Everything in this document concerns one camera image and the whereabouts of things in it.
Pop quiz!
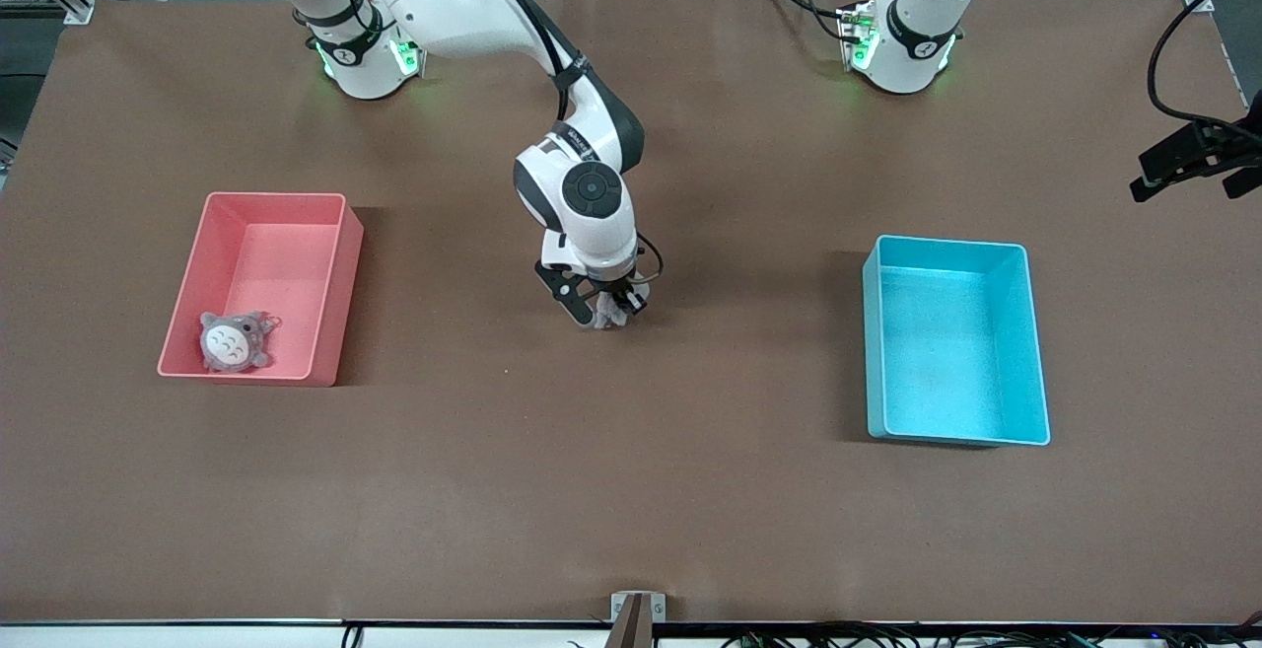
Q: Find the metal table edge bracket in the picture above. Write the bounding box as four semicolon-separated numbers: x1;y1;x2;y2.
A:
610;591;667;648

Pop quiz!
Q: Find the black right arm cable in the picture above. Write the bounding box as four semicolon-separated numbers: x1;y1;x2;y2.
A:
458;0;665;284

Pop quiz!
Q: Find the table cover mat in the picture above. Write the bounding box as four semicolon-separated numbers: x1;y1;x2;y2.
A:
0;0;1262;626

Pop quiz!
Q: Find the blue plastic box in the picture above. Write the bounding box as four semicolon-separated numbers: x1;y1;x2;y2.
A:
863;235;1052;448

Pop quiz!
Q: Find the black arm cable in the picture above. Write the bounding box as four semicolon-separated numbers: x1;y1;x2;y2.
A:
458;0;665;284
1147;0;1262;131

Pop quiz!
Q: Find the pink plastic box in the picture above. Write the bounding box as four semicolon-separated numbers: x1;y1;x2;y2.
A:
157;191;365;389

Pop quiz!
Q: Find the plain grey plush toy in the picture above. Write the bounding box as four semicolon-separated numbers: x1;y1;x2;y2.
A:
590;283;650;330

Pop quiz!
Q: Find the grey plush toy white belly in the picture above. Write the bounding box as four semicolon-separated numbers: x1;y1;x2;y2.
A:
198;310;280;374

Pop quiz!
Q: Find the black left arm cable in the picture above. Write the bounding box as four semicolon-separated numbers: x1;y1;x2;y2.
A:
1147;0;1262;131

